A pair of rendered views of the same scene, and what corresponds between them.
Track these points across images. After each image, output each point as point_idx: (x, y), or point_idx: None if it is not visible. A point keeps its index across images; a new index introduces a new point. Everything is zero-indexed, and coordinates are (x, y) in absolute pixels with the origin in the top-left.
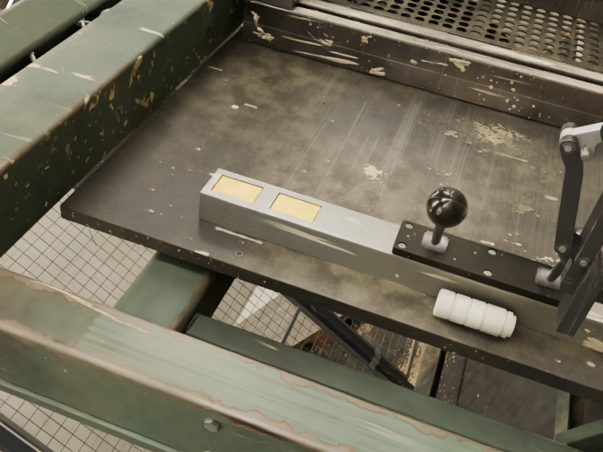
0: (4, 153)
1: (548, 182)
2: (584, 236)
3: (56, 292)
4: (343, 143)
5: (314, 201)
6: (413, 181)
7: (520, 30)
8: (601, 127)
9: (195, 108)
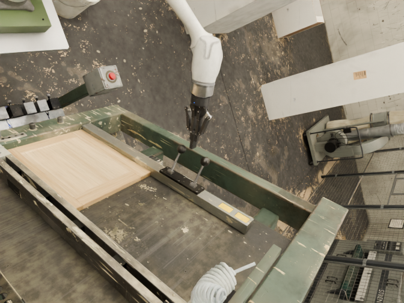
0: (313, 216)
1: (120, 209)
2: (199, 130)
3: (288, 199)
4: (189, 245)
5: (219, 207)
6: (172, 222)
7: None
8: (208, 111)
9: None
